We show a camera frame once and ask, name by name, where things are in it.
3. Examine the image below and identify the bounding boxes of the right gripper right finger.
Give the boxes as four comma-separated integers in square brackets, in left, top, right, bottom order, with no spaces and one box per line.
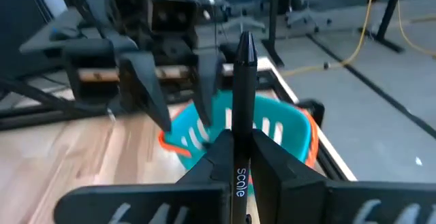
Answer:
[250,129,436,224]

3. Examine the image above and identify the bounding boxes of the teal basket with orange rim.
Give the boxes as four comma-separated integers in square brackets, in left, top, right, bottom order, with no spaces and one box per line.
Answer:
[157,90,320,170]

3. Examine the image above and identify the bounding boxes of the black clamp hook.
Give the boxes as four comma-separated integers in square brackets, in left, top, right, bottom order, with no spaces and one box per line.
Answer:
[298,97,326,129]

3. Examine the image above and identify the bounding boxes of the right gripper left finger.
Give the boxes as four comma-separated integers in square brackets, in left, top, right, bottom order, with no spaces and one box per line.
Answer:
[53,128,236,224]

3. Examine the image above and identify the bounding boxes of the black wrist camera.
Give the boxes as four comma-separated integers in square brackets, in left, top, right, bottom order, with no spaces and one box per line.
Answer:
[149,0,199,36]

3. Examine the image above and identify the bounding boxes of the black table leg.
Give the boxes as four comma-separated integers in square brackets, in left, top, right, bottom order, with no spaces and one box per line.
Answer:
[260,0,286,69]
[357,0,409,54]

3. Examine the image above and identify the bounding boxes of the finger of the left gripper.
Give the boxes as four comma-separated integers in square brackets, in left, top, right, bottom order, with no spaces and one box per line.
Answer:
[193,51,225,129]
[118,51,172,133]

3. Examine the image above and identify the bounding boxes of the office chair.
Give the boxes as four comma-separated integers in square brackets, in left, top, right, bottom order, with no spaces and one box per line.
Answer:
[217,0,268,34]
[282,0,333,34]

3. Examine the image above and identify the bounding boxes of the yellow extension cable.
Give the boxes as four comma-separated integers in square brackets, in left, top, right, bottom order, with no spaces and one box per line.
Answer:
[281,0,436,78]

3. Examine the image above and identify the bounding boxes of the dark grey desk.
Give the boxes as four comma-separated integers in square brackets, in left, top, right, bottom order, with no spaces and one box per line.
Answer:
[18,7,86,55]

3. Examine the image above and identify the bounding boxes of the black pen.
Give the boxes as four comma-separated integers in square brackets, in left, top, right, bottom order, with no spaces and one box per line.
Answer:
[230,30,259,224]

